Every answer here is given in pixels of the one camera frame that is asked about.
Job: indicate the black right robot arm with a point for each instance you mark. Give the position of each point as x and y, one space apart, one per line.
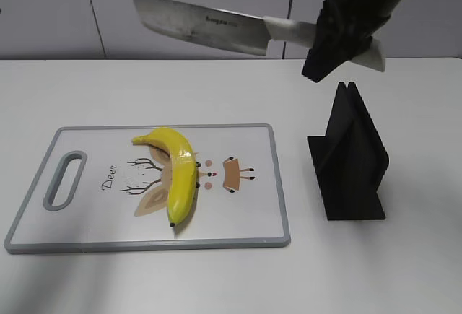
372 58

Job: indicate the black knife stand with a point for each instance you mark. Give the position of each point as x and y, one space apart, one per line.
350 159

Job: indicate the yellow plastic banana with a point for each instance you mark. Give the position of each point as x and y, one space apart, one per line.
184 170

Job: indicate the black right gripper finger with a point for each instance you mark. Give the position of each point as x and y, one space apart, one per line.
332 46

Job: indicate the cleaver knife white handle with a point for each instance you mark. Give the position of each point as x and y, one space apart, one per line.
221 29

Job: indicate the white grey-rimmed cutting board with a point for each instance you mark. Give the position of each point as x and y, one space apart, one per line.
95 191

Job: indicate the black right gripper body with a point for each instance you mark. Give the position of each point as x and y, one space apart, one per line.
348 25

